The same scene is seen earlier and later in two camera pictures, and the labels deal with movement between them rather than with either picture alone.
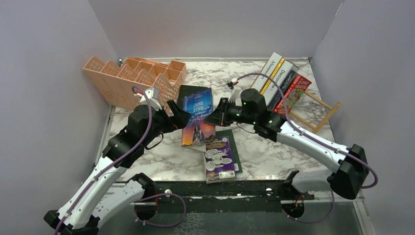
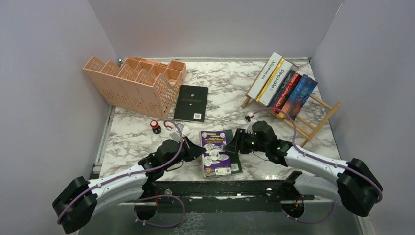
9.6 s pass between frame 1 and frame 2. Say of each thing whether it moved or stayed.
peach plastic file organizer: stayed
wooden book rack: stayed
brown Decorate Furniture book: stayed
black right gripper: moved
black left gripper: moved
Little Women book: stayed
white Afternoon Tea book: stayed
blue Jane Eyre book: moved
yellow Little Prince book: stayed
